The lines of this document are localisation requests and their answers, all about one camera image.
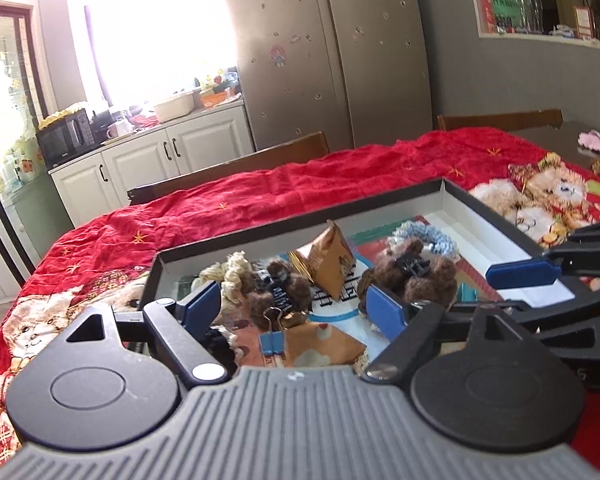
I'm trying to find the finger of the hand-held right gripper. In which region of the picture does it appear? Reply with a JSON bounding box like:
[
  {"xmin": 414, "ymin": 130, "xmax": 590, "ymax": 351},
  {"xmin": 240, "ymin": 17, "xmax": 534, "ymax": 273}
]
[
  {"xmin": 486, "ymin": 220, "xmax": 600, "ymax": 290},
  {"xmin": 446, "ymin": 287, "xmax": 600, "ymax": 337}
]

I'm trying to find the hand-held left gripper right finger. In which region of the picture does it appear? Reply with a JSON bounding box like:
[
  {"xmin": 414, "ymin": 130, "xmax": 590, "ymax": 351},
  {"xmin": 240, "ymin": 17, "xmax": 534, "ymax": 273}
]
[{"xmin": 362, "ymin": 285, "xmax": 543, "ymax": 385}]

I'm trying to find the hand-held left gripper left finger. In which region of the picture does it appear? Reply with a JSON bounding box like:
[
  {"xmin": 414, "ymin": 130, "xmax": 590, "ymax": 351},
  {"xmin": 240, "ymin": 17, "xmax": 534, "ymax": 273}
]
[{"xmin": 62, "ymin": 281, "xmax": 231, "ymax": 386}]

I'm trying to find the black scrunchie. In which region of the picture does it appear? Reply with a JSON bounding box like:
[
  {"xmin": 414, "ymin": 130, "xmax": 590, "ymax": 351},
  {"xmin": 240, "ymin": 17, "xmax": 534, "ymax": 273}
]
[{"xmin": 202, "ymin": 324, "xmax": 241, "ymax": 367}]

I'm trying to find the cream crochet scrunchie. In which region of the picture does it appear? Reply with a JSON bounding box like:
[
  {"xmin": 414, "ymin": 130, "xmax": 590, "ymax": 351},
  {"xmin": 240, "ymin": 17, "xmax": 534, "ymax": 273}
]
[{"xmin": 197, "ymin": 252, "xmax": 254, "ymax": 302}]

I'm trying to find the brown fuzzy hair clip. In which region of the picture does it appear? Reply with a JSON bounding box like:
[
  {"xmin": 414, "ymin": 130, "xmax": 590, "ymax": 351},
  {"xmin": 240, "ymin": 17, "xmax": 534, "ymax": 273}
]
[
  {"xmin": 249, "ymin": 258, "xmax": 312, "ymax": 322},
  {"xmin": 357, "ymin": 238, "xmax": 457, "ymax": 312}
]

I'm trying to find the teal binder clip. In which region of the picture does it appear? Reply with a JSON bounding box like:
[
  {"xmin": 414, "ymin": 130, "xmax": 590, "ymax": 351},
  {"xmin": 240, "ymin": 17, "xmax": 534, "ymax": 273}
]
[{"xmin": 457, "ymin": 282, "xmax": 481, "ymax": 307}]

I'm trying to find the small brown snack packet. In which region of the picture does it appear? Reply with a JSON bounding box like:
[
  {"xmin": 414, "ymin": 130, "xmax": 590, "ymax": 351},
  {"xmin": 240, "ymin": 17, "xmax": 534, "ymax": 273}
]
[{"xmin": 279, "ymin": 320, "xmax": 367, "ymax": 367}]

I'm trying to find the black shallow box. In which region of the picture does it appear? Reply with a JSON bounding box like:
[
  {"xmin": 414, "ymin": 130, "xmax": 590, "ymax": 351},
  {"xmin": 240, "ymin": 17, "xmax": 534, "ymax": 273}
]
[{"xmin": 142, "ymin": 177, "xmax": 572, "ymax": 361}]

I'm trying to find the blue binder clip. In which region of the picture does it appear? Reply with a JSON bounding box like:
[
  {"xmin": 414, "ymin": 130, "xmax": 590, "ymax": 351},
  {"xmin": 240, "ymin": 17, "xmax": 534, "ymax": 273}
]
[{"xmin": 259, "ymin": 307, "xmax": 289, "ymax": 362}]

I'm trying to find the brown triangular snack packet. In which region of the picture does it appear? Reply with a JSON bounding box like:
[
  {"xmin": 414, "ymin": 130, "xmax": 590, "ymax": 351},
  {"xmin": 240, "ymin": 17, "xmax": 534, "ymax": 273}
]
[{"xmin": 287, "ymin": 219, "xmax": 355, "ymax": 302}]

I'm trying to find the blue crochet scrunchie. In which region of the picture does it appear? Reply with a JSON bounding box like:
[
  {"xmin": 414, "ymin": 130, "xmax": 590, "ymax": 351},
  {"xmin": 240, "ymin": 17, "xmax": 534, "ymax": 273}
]
[{"xmin": 387, "ymin": 220, "xmax": 460, "ymax": 262}]

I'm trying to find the red printed blanket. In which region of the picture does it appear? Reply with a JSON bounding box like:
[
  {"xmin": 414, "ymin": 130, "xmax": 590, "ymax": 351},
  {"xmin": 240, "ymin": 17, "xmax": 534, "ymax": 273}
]
[{"xmin": 0, "ymin": 127, "xmax": 600, "ymax": 463}]

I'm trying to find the wooden chair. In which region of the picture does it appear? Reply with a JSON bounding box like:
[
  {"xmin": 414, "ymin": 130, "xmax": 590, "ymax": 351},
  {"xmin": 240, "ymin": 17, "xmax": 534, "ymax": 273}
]
[
  {"xmin": 127, "ymin": 131, "xmax": 330, "ymax": 206},
  {"xmin": 437, "ymin": 108, "xmax": 565, "ymax": 134}
]

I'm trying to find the white kitchen cabinet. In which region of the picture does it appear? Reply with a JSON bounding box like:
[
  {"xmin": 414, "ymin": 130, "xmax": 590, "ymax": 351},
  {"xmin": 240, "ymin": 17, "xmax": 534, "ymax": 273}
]
[{"xmin": 48, "ymin": 99, "xmax": 255, "ymax": 229}]

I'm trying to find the cream basin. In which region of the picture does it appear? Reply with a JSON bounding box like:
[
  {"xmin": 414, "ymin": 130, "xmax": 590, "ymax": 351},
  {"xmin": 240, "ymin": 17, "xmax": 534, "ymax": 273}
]
[{"xmin": 152, "ymin": 92, "xmax": 196, "ymax": 124}]

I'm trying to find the orange box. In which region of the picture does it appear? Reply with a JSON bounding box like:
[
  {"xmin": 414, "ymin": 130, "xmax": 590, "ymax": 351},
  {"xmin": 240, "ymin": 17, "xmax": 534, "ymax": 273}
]
[{"xmin": 199, "ymin": 90, "xmax": 241, "ymax": 109}]

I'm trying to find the black microwave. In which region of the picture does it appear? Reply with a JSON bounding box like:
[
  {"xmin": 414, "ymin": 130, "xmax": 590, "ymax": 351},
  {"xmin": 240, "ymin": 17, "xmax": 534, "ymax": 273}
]
[{"xmin": 35, "ymin": 108, "xmax": 94, "ymax": 167}]

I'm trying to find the black framed glass door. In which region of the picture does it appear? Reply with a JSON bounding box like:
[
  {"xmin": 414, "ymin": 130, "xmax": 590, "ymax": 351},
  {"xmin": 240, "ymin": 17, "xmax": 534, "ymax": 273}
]
[{"xmin": 0, "ymin": 2, "xmax": 51, "ymax": 306}]

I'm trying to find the clear tall glass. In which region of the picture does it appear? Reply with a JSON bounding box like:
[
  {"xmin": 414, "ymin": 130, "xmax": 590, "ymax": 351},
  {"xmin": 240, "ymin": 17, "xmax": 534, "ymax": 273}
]
[
  {"xmin": 527, "ymin": 0, "xmax": 544, "ymax": 35},
  {"xmin": 512, "ymin": 0, "xmax": 529, "ymax": 34}
]

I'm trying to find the silver refrigerator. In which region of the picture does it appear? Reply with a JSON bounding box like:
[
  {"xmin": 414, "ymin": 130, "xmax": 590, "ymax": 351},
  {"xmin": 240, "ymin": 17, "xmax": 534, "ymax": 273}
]
[{"xmin": 215, "ymin": 0, "xmax": 434, "ymax": 152}]

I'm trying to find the green sign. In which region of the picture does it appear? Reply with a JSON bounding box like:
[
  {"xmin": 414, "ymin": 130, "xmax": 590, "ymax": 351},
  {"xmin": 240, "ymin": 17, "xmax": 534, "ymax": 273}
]
[{"xmin": 487, "ymin": 0, "xmax": 524, "ymax": 34}]

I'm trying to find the small red frame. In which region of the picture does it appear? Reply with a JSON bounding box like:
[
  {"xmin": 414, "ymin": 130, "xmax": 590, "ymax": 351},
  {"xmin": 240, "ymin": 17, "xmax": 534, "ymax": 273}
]
[{"xmin": 573, "ymin": 5, "xmax": 595, "ymax": 39}]

